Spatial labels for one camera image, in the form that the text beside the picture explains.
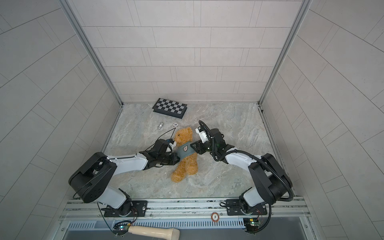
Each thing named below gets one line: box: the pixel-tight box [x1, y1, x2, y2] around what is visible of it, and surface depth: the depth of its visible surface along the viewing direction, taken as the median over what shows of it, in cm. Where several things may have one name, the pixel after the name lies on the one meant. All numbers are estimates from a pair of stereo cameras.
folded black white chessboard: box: [152, 98, 188, 119], surface depth 111 cm
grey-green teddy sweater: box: [174, 141, 196, 161], surface depth 83 cm
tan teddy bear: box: [171, 126, 199, 183], surface depth 80 cm
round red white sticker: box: [211, 212, 220, 223], surface depth 71 cm
